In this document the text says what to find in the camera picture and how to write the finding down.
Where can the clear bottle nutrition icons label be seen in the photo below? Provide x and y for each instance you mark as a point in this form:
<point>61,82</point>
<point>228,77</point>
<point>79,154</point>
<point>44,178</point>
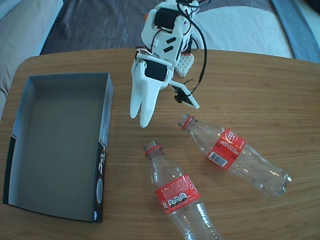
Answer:
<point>178,193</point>

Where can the grey cardboard box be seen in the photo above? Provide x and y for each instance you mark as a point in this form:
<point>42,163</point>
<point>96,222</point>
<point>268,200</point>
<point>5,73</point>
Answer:
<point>62,137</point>

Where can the dark grey textured rug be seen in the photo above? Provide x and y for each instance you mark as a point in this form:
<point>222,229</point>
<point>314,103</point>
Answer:
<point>100,25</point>

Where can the clear bottle barcode label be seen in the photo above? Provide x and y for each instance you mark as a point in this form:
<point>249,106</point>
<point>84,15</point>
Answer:
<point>226,147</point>

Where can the white cushion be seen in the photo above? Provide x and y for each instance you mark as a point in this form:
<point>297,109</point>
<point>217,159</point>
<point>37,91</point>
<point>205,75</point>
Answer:
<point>262,32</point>

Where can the beige sofa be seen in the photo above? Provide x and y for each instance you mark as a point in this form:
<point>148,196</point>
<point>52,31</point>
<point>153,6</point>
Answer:
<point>20,37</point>

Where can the blue grey fabric strip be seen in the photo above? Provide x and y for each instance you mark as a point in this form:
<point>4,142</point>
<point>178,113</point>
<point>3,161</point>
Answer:
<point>300,32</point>

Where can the white camera plate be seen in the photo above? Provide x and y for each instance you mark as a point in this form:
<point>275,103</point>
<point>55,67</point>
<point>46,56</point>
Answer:
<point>188,94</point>

